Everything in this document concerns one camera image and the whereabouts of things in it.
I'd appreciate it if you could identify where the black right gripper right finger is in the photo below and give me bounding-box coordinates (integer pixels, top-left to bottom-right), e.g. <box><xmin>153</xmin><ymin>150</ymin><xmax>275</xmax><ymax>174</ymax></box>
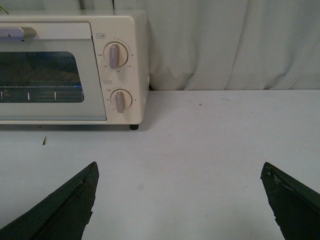
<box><xmin>260</xmin><ymin>162</ymin><xmax>320</xmax><ymax>240</ymax></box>

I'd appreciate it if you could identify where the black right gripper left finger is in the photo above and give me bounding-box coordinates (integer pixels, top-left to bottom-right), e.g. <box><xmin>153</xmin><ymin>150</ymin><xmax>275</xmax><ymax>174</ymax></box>
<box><xmin>0</xmin><ymin>162</ymin><xmax>99</xmax><ymax>240</ymax></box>

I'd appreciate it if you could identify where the glass oven door with handle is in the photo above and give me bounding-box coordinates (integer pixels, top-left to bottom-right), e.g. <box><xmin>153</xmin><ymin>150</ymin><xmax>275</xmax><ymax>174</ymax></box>
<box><xmin>0</xmin><ymin>22</ymin><xmax>107</xmax><ymax>121</ymax></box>

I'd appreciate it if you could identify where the cream toaster oven body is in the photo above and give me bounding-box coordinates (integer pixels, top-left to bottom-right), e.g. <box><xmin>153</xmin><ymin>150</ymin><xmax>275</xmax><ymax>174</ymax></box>
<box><xmin>0</xmin><ymin>9</ymin><xmax>150</xmax><ymax>130</ymax></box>

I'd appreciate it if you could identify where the small green leaf scrap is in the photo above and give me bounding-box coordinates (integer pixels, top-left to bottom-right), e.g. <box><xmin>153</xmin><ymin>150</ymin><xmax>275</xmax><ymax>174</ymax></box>
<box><xmin>42</xmin><ymin>136</ymin><xmax>47</xmax><ymax>146</ymax></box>

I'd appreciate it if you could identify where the lower timer knob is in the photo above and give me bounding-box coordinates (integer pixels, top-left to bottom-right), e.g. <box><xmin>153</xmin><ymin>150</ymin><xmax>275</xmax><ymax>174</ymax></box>
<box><xmin>110</xmin><ymin>89</ymin><xmax>133</xmax><ymax>114</ymax></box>

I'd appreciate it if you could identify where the upper temperature knob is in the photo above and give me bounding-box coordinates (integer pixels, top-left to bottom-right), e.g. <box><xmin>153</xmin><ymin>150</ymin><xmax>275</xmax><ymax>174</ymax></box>
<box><xmin>103</xmin><ymin>42</ymin><xmax>129</xmax><ymax>69</ymax></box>

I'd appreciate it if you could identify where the white curtain backdrop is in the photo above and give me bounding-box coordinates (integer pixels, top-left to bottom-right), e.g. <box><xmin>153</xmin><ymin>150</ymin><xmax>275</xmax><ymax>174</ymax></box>
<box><xmin>3</xmin><ymin>0</ymin><xmax>320</xmax><ymax>91</ymax></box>

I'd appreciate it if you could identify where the green striped spider plant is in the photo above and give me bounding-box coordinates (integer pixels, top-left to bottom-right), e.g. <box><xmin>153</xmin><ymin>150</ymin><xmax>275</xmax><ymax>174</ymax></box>
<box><xmin>0</xmin><ymin>0</ymin><xmax>10</xmax><ymax>15</ymax></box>

